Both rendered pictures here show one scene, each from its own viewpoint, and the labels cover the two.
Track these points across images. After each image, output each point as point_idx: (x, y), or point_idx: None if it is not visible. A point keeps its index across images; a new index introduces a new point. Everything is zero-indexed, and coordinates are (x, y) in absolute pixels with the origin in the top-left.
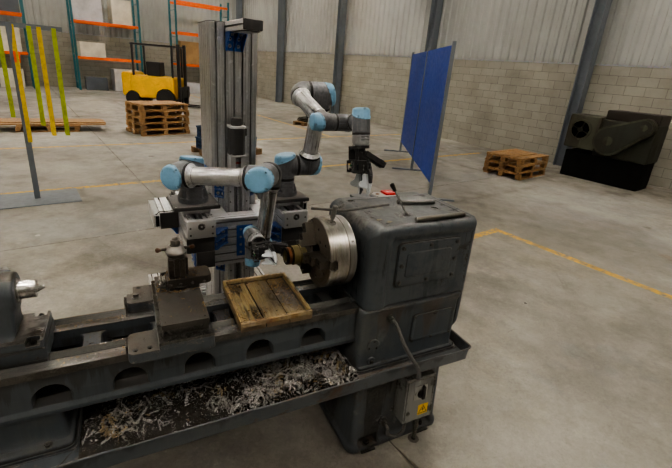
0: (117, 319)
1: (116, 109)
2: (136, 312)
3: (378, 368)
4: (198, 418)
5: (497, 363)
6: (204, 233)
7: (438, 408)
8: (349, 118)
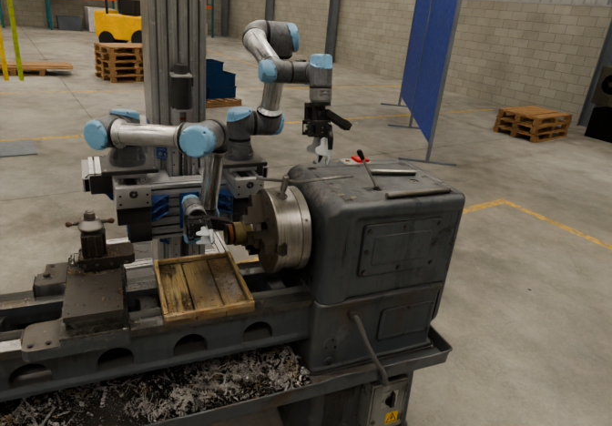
0: (22, 303)
1: (87, 52)
2: (46, 295)
3: (337, 370)
4: (114, 424)
5: (489, 361)
6: (137, 202)
7: (413, 413)
8: (307, 67)
